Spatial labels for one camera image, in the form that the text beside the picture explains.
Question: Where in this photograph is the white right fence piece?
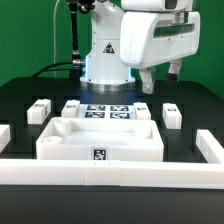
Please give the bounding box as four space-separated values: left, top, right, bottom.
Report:
196 129 224 165

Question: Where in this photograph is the white desk top tray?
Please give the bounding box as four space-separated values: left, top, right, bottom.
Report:
36 117 164 162

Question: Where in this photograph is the white cable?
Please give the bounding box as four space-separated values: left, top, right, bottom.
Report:
53 0 63 69

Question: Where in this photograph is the white left fence piece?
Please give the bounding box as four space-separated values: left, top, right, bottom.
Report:
0 125 11 153

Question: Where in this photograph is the fiducial marker sheet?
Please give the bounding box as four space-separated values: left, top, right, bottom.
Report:
79 104 135 119

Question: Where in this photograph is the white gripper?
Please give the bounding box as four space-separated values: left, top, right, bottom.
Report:
120 12 200 94

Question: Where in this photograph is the white fence piece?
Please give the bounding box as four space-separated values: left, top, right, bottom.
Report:
0 125 11 153
196 129 224 165

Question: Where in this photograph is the white front fence wall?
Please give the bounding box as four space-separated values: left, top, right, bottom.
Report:
0 159 224 189

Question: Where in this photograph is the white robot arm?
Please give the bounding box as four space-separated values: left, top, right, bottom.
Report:
80 0 200 94

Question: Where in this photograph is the black cable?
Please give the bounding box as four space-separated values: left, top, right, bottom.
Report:
31 60 86 79

